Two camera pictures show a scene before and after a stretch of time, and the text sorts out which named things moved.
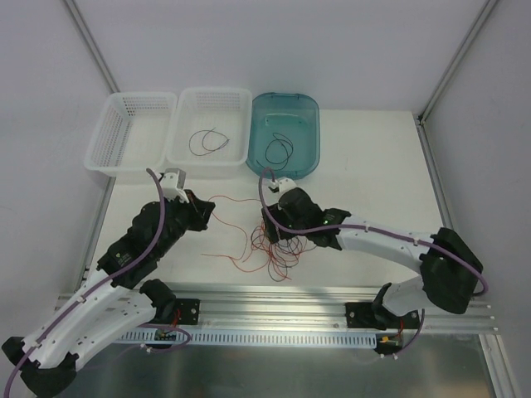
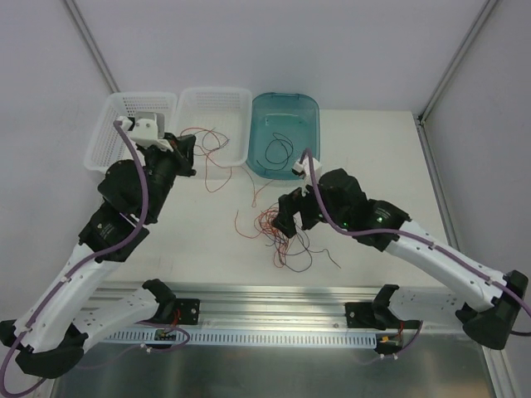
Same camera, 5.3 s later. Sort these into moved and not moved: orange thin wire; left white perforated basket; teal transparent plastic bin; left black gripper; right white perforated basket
Moved: orange thin wire; left black gripper
Not moved: teal transparent plastic bin; right white perforated basket; left white perforated basket
